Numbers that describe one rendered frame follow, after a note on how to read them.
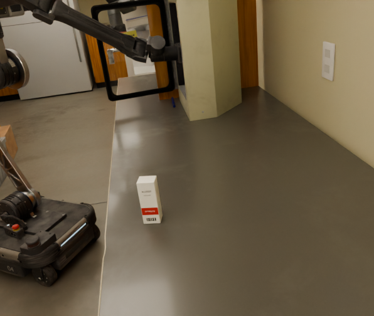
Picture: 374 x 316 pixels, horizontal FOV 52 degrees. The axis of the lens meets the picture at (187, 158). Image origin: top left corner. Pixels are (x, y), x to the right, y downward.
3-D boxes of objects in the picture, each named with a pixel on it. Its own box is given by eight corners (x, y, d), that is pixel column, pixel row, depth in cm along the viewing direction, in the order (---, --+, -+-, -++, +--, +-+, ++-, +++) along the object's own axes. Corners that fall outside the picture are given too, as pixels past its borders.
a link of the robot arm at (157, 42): (137, 41, 155) (132, 59, 153) (136, 25, 143) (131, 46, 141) (165, 47, 155) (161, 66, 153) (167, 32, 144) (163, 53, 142)
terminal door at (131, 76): (175, 90, 175) (164, -4, 158) (108, 101, 169) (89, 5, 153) (174, 90, 176) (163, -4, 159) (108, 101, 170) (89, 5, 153)
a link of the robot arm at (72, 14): (39, -10, 135) (30, 17, 132) (42, -17, 130) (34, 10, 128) (144, 44, 157) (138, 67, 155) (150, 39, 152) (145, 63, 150)
